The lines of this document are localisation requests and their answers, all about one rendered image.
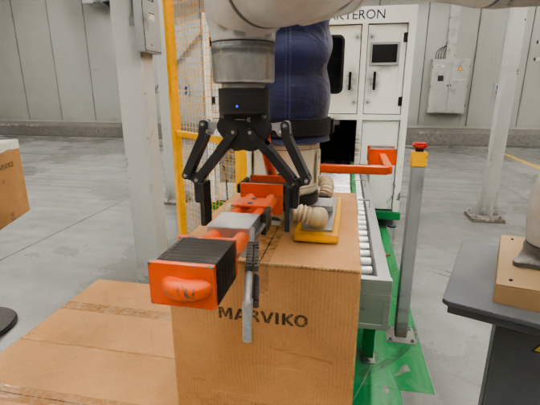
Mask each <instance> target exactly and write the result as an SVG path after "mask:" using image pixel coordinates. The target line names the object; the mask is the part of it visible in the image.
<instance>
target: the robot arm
mask: <svg viewBox="0 0 540 405"><path fill-rule="evenodd" d="M416 1H421V2H440V3H448V4H454V5H460V6H467V7H471V8H482V9H492V10H497V9H505V8H511V7H529V6H540V0H416ZM365 2H366V0H204V7H205V14H206V21H207V25H208V27H209V31H210V34H211V52H212V72H213V82H214V83H215V84H222V86H223V88H218V91H219V121H218V122H216V121H211V120H209V119H206V120H201V121H200V122H199V123H198V136H197V139H196V141H195V143H194V147H193V149H192V150H191V153H190V156H189V158H188V160H187V163H186V166H185V168H184V170H183V172H182V178H183V179H188V180H191V181H192V182H193V183H194V197H195V201H196V202H197V203H200V213H201V226H206V225H207V224H208V223H209V222H210V221H212V213H211V180H207V179H206V177H207V176H208V174H209V173H210V172H211V171H212V170H213V169H214V168H215V166H216V165H217V164H218V162H219V161H220V160H221V158H222V157H223V156H224V154H225V153H226V152H227V151H228V150H229V149H233V150H234V151H240V150H247V151H252V152H253V151H255V150H258V149H259V150H260V152H261V153H262V154H263V155H265V156H266V158H267V159H268V160H269V161H270V162H271V163H272V165H273V166H274V167H275V168H276V170H277V171H278V172H279V173H280V175H281V176H282V177H283V179H284V180H285V181H286V182H287V183H288V185H287V186H286V187H285V198H284V232H290V230H291V228H292V226H293V209H297V208H298V206H299V203H300V187H301V186H307V185H308V184H310V182H311V180H312V176H311V174H310V172H309V169H308V167H307V165H306V164H305V161H304V158H303V157H302V155H301V152H300V150H299V149H298V146H297V144H296V142H295V140H294V138H293V132H292V124H291V122H290V121H283V122H277V123H272V121H271V118H270V88H266V84H273V83H274V81H275V52H276V48H275V39H276V32H277V31H278V30H279V29H280V28H281V27H289V26H292V25H297V24H298V25H300V26H308V25H311V24H314V23H319V22H322V21H325V20H328V19H332V18H336V17H340V16H343V15H346V14H352V13H354V12H356V11H357V10H359V9H360V8H361V7H362V6H363V5H364V3H365ZM216 129H217V130H218V132H219V133H220V135H221V136H222V138H223V139H222V140H221V142H220V143H219V144H218V146H217V147H216V149H215V151H214V152H213V154H212V155H211V156H210V157H209V158H208V159H207V161H206V162H205V163H204V165H203V166H202V167H201V169H200V170H199V171H198V173H197V172H196V170H197V168H198V164H199V163H200V161H201V158H202V156H203V153H204V151H205V149H206V147H207V144H208V141H209V140H210V137H211V134H214V132H215V130H216ZM273 130H274V131H276V133H277V135H278V136H279V137H282V140H283V142H284V145H285V148H286V149H287V151H288V154H289V156H290V158H291V159H292V163H293V165H294V166H295V168H296V170H297V173H298V174H299V176H300V177H299V178H298V177H297V176H296V175H295V174H294V172H293V171H292V170H291V168H290V167H289V166H288V165H287V163H286V162H285V161H284V159H283V158H282V157H281V156H280V155H279V154H278V153H277V151H276V150H275V149H274V146H273V145H272V143H271V142H270V141H269V140H268V137H269V135H270V134H271V132H272V131H273ZM205 179H206V180H205ZM204 180H205V181H204ZM512 265H513V266H515V267H518V268H530V269H535V270H539V271H540V174H539V176H538V178H537V179H536V181H535V183H534V185H533V187H532V190H531V192H530V197H529V202H528V206H527V212H526V239H525V240H524V241H523V248H522V249H521V251H520V253H519V254H518V256H517V257H516V258H514V259H513V263H512Z"/></svg>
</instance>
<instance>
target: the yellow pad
mask: <svg viewBox="0 0 540 405"><path fill-rule="evenodd" d="M328 197H329V196H328V195H327V194H319V195H318V198H328ZM332 198H334V201H333V211H327V212H328V216H329V218H328V222H327V224H326V226H325V227H324V228H314V227H311V226H309V225H308V224H305V223H301V222H299V223H298V224H297V228H296V230H295V232H294V234H293V239H294V241H301V242H312V243H334V244H336V243H338V236H339V228H340V219H341V211H342V198H341V197H332Z"/></svg>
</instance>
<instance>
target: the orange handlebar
mask: <svg viewBox="0 0 540 405"><path fill-rule="evenodd" d="M378 159H379V162H380V164H381V165H380V166H368V165H344V164H320V171H321V173H336V174H379V175H388V174H392V173H393V167H392V165H391V163H390V161H389V159H388V157H387V155H386V154H384V153H381V154H379V156H378ZM276 202H277V198H276V196H275V195H274V194H269V195H268V196H267V197H266V198H257V197H256V196H255V195H254V194H251V193H249V194H247V195H246V196H245V197H238V198H237V199H236V200H235V201H234V202H233V203H232V204H231V206H232V207H233V208H232V209H231V210H230V211H229V212H236V213H250V214H259V215H260V223H261V214H262V213H263V211H264V210H265V208H266V207H271V208H273V207H274V206H275V205H276ZM251 207H258V208H257V209H256V210H255V211H248V210H249V209H250V208H251ZM204 236H211V237H221V235H220V234H219V232H218V231H215V230H211V231H209V232H208V233H207V234H206V235H204ZM233 238H234V239H237V259H238V258H239V257H240V255H241V254H242V252H243V251H244V249H245V248H246V246H247V244H248V235H247V234H246V233H244V232H238V233H236V235H235V236H234V237H233ZM161 286H162V290H163V292H164V293H165V294H166V295H167V296H168V297H169V298H171V299H173V300H177V301H198V300H202V299H204V298H207V297H209V296H210V295H211V294H212V291H213V288H212V286H211V284H210V283H209V282H208V281H206V280H204V279H194V280H184V279H180V278H177V277H175V276H167V277H164V278H163V279H162V282H161Z"/></svg>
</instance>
